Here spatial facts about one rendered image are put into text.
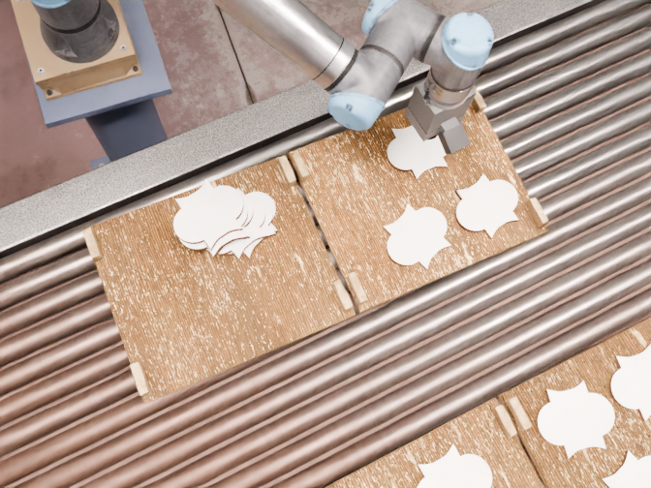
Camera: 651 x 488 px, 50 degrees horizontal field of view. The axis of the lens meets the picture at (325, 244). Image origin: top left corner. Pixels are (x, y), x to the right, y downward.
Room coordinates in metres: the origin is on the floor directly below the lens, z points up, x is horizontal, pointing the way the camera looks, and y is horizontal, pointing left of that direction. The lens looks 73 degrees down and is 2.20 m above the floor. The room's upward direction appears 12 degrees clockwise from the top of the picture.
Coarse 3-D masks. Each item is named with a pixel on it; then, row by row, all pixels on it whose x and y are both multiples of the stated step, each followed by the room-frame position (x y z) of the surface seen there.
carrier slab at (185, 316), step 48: (192, 192) 0.43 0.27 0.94; (288, 192) 0.47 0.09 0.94; (144, 240) 0.32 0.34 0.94; (288, 240) 0.38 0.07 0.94; (144, 288) 0.23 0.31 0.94; (192, 288) 0.25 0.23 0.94; (240, 288) 0.27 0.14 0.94; (288, 288) 0.29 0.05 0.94; (144, 336) 0.14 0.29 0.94; (192, 336) 0.16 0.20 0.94; (240, 336) 0.18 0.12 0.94; (288, 336) 0.20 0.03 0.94
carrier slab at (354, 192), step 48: (336, 144) 0.59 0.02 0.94; (384, 144) 0.61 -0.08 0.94; (480, 144) 0.66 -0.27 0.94; (336, 192) 0.49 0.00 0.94; (384, 192) 0.51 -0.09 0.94; (432, 192) 0.53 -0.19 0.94; (336, 240) 0.40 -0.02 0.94; (384, 240) 0.41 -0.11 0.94; (480, 240) 0.45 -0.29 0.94; (528, 240) 0.48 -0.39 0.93; (384, 288) 0.32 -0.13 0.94
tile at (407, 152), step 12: (396, 132) 0.64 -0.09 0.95; (408, 132) 0.65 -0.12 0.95; (396, 144) 0.61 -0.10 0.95; (408, 144) 0.62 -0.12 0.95; (420, 144) 0.62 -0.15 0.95; (432, 144) 0.63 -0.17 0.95; (396, 156) 0.59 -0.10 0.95; (408, 156) 0.59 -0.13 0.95; (420, 156) 0.60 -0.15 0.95; (432, 156) 0.60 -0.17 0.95; (444, 156) 0.61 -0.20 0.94; (396, 168) 0.57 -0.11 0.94; (408, 168) 0.57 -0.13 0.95; (420, 168) 0.57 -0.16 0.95; (432, 168) 0.58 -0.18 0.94
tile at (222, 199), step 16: (208, 192) 0.42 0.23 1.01; (224, 192) 0.42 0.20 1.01; (192, 208) 0.38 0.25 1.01; (208, 208) 0.38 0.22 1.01; (224, 208) 0.39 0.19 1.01; (240, 208) 0.40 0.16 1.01; (176, 224) 0.34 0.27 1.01; (192, 224) 0.35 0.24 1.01; (208, 224) 0.36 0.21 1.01; (224, 224) 0.36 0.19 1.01; (192, 240) 0.32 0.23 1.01; (208, 240) 0.33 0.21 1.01
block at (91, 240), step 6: (90, 228) 0.32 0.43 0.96; (84, 234) 0.30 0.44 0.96; (90, 234) 0.30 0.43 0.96; (90, 240) 0.29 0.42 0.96; (96, 240) 0.30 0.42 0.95; (90, 246) 0.28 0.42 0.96; (96, 246) 0.28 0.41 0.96; (90, 252) 0.27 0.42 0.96; (96, 252) 0.27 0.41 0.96; (96, 258) 0.26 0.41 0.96; (102, 258) 0.27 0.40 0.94
